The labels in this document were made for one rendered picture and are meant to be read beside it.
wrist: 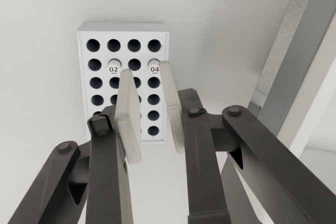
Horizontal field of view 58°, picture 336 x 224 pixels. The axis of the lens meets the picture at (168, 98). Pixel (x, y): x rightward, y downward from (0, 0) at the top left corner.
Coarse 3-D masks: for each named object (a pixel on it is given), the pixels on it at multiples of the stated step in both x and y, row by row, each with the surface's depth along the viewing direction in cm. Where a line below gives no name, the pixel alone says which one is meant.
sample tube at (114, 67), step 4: (112, 60) 29; (116, 60) 29; (108, 64) 28; (112, 64) 28; (116, 64) 28; (108, 68) 28; (112, 68) 28; (116, 68) 28; (120, 68) 29; (108, 72) 28; (112, 72) 28; (116, 72) 28
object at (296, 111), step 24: (312, 0) 23; (312, 24) 23; (288, 48) 25; (312, 48) 22; (288, 72) 25; (312, 72) 22; (288, 96) 24; (312, 96) 21; (264, 120) 27; (288, 120) 24; (312, 120) 22; (288, 144) 23; (312, 144) 30
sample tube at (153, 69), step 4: (152, 60) 29; (156, 60) 29; (148, 64) 29; (152, 64) 28; (156, 64) 28; (148, 68) 28; (152, 68) 28; (156, 68) 28; (152, 72) 28; (156, 72) 28
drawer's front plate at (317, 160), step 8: (304, 152) 29; (312, 152) 30; (320, 152) 30; (328, 152) 31; (304, 160) 28; (312, 160) 28; (320, 160) 29; (328, 160) 29; (312, 168) 27; (320, 168) 27; (328, 168) 28; (240, 176) 26; (320, 176) 26; (328, 176) 26; (328, 184) 25; (248, 192) 24; (256, 200) 23; (256, 208) 22; (264, 216) 22
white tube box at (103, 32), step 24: (96, 24) 29; (120, 24) 30; (144, 24) 30; (96, 48) 29; (120, 48) 29; (144, 48) 29; (96, 72) 29; (144, 72) 30; (96, 96) 33; (144, 96) 31; (144, 120) 32
